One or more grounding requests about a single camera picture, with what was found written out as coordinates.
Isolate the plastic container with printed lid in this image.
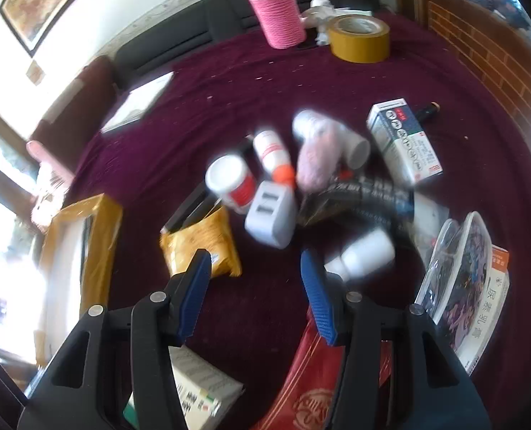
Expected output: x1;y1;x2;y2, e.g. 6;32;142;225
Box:
415;211;492;354

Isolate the white tube with orange cap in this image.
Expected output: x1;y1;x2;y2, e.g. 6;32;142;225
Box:
252;130;295;186

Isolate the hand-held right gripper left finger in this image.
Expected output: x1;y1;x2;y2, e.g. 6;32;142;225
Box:
17;248;212;430

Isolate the red packet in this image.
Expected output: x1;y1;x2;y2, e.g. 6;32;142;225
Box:
252;309;394;430

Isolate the yellow snack packet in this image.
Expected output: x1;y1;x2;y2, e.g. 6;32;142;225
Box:
160;208;242;278

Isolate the pink knitted bottle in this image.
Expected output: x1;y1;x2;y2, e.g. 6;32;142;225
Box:
246;0;306;50

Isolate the white paper pad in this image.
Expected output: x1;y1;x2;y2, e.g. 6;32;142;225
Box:
101;72;175;134

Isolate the white charger plug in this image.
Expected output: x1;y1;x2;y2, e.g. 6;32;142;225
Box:
244;180;298;250

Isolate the white pipe fitting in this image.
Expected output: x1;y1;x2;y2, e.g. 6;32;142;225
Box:
337;125;371;168

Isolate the black foil packet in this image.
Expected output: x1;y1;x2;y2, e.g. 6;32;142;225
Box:
298;175;416;234

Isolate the white medicine box blue print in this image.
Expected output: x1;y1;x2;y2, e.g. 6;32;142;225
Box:
366;99;443;186

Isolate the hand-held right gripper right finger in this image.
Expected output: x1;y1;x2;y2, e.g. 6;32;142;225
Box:
300;248;492;430

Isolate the white figurine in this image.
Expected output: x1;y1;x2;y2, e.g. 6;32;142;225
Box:
301;0;338;46

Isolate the cardboard tray with yellow tape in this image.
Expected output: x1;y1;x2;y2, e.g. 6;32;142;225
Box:
35;193;124;368

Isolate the maroon tablecloth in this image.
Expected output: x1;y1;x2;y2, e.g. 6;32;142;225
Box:
64;9;531;430

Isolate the black sofa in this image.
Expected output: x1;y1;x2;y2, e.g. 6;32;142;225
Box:
113;0;378;90

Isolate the black marker with gold end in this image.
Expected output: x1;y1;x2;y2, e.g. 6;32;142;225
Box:
415;102;441;121

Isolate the yellow tape roll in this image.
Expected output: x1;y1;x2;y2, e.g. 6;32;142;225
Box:
328;14;391;63

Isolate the long white ointment box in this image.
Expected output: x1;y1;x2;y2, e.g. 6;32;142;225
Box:
454;246;511;374

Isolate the green and white medicine box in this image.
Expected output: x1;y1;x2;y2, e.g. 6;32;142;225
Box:
123;345;244;430

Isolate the maroon chair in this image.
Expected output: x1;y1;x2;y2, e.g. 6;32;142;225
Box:
28;56;118;175

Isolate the white plastic bottle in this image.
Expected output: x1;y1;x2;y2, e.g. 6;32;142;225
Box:
324;228;396;285

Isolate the white jar with red label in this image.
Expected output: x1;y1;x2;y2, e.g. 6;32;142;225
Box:
205;154;259;213

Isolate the pink plush toy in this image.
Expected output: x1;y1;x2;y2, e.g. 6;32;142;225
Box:
292;110;347;191

